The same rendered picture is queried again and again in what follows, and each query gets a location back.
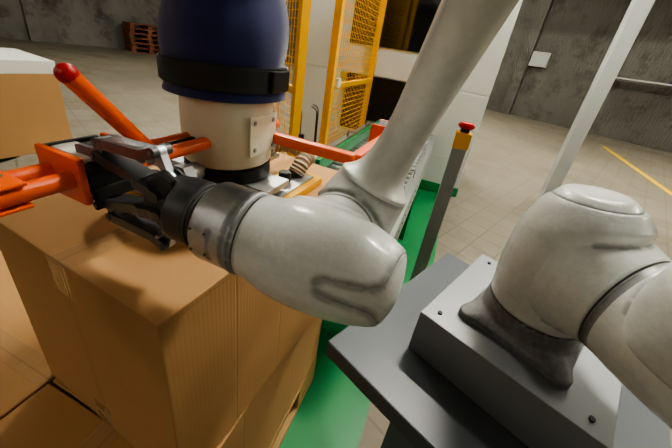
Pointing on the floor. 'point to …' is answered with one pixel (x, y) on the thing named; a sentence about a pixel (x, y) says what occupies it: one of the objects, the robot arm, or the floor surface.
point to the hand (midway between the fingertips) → (84, 169)
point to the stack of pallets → (140, 38)
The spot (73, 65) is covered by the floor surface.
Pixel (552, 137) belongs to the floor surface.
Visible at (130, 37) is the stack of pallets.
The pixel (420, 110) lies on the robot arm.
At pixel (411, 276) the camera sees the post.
